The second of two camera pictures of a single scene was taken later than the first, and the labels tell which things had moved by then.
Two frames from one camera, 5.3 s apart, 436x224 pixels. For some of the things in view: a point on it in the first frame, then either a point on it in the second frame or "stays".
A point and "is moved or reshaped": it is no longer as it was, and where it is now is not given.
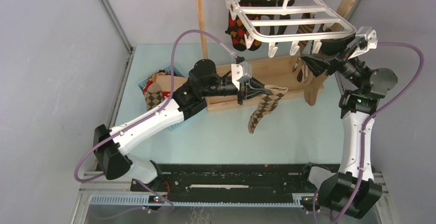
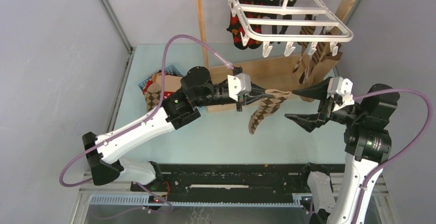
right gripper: x=331 y=47 → x=326 y=106
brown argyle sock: x=153 y=95 stays
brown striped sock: x=305 y=46 is moved or reshaped
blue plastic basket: x=175 y=72 stays
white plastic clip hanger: x=273 y=18 is moved or reshaped
